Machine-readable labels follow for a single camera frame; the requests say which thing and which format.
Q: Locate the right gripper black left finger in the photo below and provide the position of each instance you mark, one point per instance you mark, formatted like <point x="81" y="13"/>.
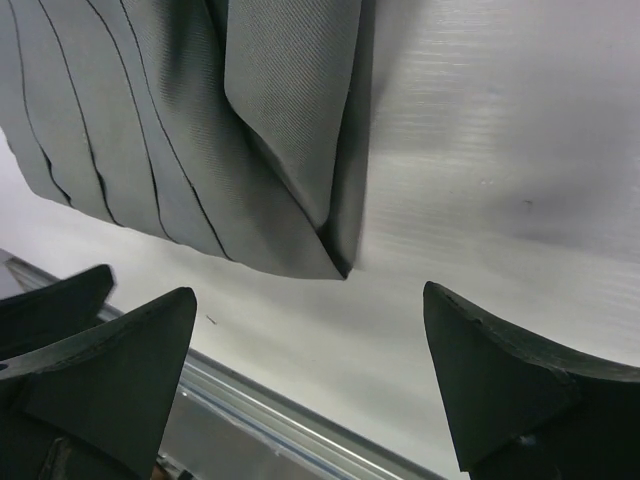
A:
<point x="94" y="404"/>

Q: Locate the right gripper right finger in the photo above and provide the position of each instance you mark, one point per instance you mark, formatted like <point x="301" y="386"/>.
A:
<point x="520" y="406"/>

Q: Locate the aluminium rail frame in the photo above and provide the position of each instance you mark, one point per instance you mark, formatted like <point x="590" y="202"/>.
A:
<point x="211" y="397"/>

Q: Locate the grey skirt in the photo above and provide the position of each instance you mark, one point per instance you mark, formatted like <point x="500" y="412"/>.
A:
<point x="237" y="128"/>

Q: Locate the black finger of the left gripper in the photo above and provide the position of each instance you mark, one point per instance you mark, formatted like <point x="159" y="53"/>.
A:
<point x="35" y="319"/>

